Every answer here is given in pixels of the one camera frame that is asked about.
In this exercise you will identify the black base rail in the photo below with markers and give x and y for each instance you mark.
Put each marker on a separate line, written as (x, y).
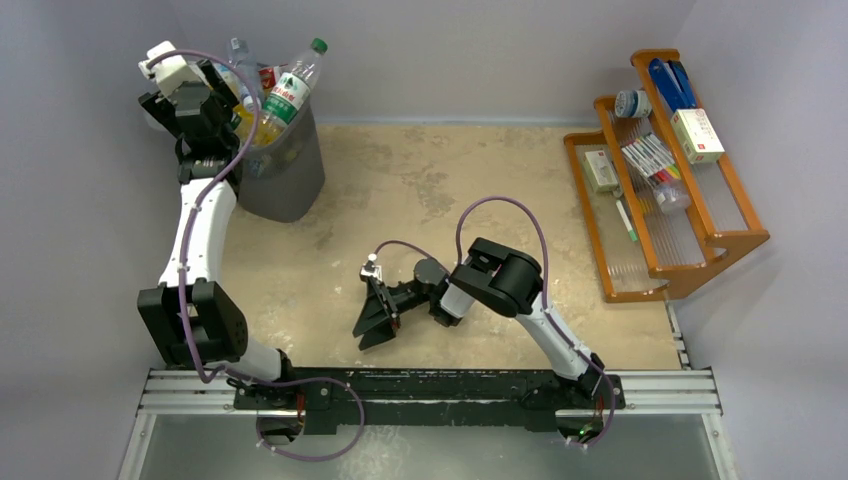
(532, 399)

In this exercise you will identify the round tape roll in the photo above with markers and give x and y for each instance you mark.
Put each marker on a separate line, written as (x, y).
(632, 104)

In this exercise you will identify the grey mesh waste bin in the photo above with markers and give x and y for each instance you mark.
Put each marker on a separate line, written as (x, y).
(281, 182)

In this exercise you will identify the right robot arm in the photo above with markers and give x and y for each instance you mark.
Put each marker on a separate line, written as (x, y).
(504, 280)

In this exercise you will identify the white red box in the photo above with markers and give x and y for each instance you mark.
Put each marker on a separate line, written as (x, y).
(696, 136)

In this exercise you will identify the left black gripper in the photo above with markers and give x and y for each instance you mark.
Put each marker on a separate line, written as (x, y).
(163, 110)

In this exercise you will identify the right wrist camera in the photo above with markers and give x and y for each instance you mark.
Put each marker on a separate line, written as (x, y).
(371, 271)

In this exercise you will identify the amber tea bottle red label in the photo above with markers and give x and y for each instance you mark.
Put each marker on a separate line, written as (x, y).
(270, 75)

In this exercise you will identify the white green marker pen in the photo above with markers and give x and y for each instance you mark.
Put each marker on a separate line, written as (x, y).
(627, 222)

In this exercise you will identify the yellow plastic bottle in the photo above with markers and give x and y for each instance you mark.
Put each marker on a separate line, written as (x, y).
(243, 125)

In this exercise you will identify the green white label bottle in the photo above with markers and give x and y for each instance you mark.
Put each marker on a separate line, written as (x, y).
(290, 93)

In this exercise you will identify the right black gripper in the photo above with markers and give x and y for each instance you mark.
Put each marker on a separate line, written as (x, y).
(383, 298)

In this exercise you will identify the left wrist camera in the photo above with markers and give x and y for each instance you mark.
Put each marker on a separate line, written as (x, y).
(171, 73)

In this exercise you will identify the wooden tiered rack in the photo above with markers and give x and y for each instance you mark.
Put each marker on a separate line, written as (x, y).
(677, 253)

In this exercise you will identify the pack of coloured markers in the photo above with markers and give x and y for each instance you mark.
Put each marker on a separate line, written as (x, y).
(651, 159)

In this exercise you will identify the green white small box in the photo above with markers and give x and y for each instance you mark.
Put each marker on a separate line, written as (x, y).
(601, 173)

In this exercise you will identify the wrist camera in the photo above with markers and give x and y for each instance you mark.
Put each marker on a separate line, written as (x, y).
(371, 271)
(171, 73)

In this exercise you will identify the small clear jar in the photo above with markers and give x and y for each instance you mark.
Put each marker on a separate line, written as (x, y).
(671, 196)

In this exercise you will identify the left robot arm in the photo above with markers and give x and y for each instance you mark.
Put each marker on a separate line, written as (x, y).
(192, 321)

